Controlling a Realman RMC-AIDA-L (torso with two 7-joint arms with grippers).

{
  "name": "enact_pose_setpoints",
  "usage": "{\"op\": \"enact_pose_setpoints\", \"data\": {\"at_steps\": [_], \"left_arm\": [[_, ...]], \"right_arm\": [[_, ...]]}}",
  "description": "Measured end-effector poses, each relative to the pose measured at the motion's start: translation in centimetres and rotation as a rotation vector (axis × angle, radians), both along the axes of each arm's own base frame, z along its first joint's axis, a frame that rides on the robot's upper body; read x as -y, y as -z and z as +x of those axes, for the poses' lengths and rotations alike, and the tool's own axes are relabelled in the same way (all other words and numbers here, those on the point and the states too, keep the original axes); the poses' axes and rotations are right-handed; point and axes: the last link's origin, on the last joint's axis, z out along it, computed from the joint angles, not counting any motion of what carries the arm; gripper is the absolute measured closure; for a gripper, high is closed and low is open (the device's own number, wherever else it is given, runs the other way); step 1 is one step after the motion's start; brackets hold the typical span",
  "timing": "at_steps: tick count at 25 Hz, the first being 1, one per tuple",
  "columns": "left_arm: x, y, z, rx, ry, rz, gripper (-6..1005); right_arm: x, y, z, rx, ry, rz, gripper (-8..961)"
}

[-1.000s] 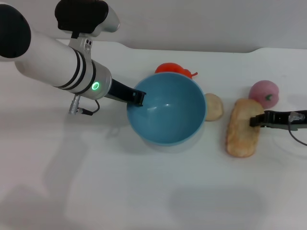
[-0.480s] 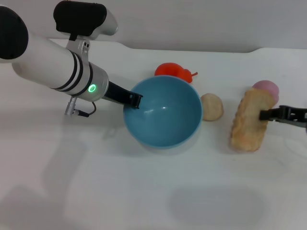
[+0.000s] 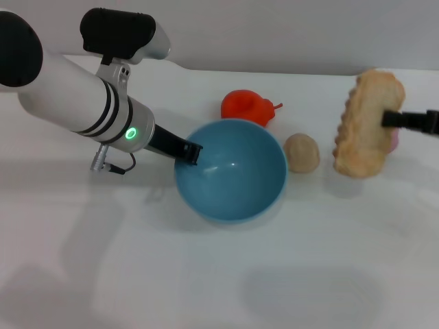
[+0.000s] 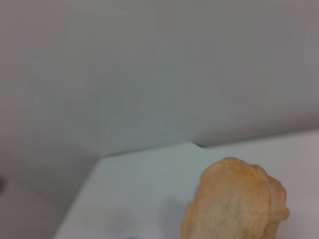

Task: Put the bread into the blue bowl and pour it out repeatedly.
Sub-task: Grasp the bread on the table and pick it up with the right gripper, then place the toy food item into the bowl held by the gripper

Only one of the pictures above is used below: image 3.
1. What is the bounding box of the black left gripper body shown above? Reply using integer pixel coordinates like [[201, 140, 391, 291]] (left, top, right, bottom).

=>
[[147, 123, 188, 160]]

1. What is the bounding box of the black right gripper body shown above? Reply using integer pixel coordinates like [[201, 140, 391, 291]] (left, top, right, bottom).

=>
[[423, 108, 439, 135]]

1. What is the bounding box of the tan ridged shrimp toy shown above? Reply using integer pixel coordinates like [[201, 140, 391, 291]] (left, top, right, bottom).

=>
[[333, 68, 406, 178]]

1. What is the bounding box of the blue bowl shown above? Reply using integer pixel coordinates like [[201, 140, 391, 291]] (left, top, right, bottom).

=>
[[174, 118, 288, 226]]

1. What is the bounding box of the pink peach toy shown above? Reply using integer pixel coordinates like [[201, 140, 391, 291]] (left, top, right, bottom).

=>
[[389, 128, 401, 154]]

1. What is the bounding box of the red pear toy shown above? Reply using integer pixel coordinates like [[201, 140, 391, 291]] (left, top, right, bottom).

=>
[[221, 89, 284, 128]]

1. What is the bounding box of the beige round bun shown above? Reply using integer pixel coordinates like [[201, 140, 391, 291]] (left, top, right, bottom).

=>
[[283, 132, 322, 173]]

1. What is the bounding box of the left arm connector cable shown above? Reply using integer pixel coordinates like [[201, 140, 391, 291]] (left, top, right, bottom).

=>
[[89, 143, 137, 175]]

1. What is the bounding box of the left wrist camera housing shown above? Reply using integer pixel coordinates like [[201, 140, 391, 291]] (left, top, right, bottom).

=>
[[79, 8, 171, 66]]

